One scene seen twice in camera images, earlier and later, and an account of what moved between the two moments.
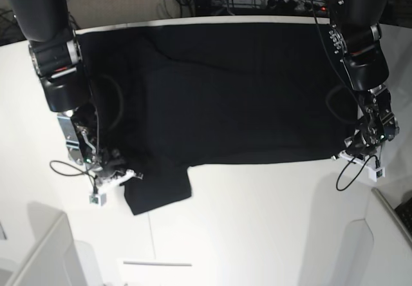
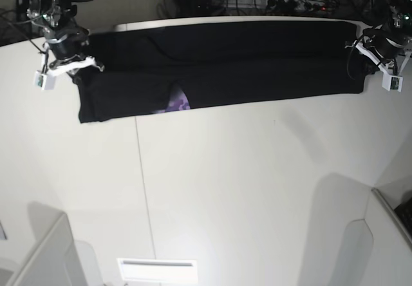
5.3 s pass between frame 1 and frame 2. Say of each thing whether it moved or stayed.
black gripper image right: moved
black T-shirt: moved
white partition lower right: stayed
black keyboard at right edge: stayed
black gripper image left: moved
